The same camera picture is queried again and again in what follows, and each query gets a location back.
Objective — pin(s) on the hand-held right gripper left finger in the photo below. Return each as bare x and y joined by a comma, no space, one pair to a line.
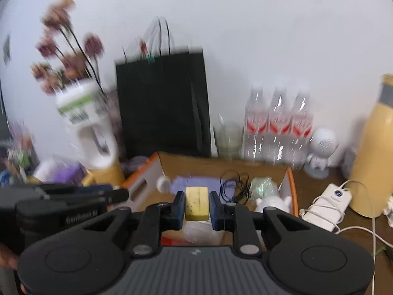
180,212

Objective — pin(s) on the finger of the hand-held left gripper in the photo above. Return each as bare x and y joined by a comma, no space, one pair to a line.
86,188
118,195

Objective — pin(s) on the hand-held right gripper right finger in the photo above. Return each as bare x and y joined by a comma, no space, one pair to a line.
215,212

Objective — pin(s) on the yellow sponge block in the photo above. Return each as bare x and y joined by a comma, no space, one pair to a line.
196,204

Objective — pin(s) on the translucent plastic swab box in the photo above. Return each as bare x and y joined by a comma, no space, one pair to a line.
199,233

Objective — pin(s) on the small white jar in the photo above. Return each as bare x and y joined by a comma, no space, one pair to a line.
163,183

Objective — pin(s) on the red cardboard box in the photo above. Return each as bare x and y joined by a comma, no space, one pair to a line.
202,164

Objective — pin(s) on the iridescent plastic bag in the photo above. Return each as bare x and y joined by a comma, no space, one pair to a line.
262,187

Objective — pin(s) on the white alpaca plush toy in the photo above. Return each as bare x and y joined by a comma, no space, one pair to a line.
273,204

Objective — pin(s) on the person's left hand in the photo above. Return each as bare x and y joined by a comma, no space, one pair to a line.
7,256

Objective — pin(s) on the yellow mug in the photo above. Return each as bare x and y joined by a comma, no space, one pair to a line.
107,175

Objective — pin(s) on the white detergent bottle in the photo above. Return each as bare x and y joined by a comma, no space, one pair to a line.
89,129

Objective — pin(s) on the colourful clutter pile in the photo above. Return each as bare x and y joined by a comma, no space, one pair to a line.
18,156

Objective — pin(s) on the glass cup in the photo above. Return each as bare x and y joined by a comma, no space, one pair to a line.
228,144

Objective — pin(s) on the pale patterned wrapping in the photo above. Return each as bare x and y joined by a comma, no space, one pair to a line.
114,123

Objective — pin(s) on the clear water bottle red label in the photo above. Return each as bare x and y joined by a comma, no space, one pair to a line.
256,123
301,124
280,123

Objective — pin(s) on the black paper bag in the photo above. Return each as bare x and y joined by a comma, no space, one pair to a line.
162,104

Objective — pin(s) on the white power strip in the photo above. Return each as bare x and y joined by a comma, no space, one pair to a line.
325,206

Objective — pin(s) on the white round robot speaker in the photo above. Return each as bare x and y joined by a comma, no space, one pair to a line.
322,143

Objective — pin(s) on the dried pink flowers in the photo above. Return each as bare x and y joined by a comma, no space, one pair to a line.
92,44

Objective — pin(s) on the yellow thermos jug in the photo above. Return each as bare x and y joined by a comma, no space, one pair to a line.
373,159

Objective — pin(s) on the grey wall socket plate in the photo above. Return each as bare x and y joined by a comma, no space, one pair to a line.
6,50

